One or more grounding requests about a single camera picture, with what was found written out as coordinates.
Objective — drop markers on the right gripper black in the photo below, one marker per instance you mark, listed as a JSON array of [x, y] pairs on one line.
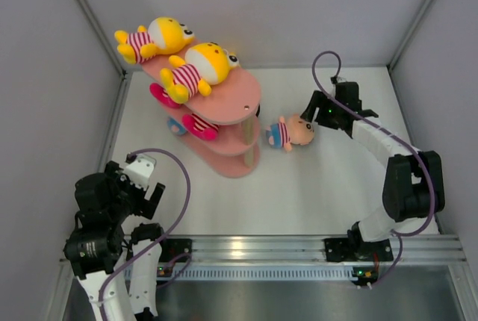
[[309, 113]]

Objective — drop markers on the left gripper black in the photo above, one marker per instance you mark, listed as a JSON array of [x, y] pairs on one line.
[[143, 207]]

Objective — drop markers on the pink plush striped shirt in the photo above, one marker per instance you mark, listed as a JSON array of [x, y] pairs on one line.
[[159, 93]]

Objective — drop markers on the white pink-eared plush toy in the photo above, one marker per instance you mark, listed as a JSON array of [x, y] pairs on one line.
[[199, 127]]

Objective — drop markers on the yellow plush striped shirt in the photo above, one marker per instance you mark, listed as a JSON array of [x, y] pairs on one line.
[[203, 66]]

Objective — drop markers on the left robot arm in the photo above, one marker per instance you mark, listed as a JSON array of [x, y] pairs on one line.
[[118, 275]]

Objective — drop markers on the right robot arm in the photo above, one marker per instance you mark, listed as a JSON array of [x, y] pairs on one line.
[[413, 187]]

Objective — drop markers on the blue plush under shelf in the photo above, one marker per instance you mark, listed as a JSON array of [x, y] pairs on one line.
[[175, 127]]

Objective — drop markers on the pink three-tier wooden shelf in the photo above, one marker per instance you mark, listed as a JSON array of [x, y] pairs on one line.
[[233, 105]]

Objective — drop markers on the large yellow plush on shelf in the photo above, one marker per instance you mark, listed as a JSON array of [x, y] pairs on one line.
[[163, 36]]

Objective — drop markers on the peach-faced boy plush doll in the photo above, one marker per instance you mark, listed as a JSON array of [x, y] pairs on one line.
[[288, 132]]

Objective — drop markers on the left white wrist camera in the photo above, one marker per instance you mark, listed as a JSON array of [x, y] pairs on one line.
[[139, 169]]

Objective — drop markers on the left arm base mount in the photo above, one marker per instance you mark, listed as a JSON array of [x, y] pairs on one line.
[[173, 247]]

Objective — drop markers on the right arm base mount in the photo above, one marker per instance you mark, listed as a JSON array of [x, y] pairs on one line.
[[341, 249]]

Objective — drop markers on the slotted grey cable duct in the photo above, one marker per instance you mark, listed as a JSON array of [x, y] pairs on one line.
[[196, 272]]

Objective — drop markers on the aluminium front rail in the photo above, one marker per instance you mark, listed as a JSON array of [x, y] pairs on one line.
[[425, 249]]

